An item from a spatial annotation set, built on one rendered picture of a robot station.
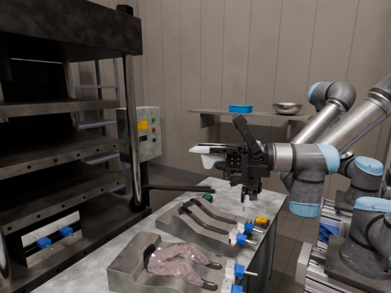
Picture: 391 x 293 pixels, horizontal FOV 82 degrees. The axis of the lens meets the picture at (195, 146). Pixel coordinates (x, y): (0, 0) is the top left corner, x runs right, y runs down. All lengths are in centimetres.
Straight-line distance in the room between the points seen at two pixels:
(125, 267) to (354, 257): 82
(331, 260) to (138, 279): 72
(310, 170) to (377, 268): 45
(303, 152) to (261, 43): 291
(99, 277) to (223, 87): 301
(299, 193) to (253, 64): 291
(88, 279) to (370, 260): 107
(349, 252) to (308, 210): 35
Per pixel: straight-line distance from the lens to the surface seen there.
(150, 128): 176
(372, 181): 137
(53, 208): 137
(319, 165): 61
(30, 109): 127
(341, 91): 117
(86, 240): 149
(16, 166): 125
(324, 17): 332
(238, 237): 120
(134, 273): 104
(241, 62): 351
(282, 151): 59
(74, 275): 127
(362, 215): 89
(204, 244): 126
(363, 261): 95
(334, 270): 95
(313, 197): 65
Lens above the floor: 161
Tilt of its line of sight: 14 degrees down
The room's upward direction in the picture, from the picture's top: straight up
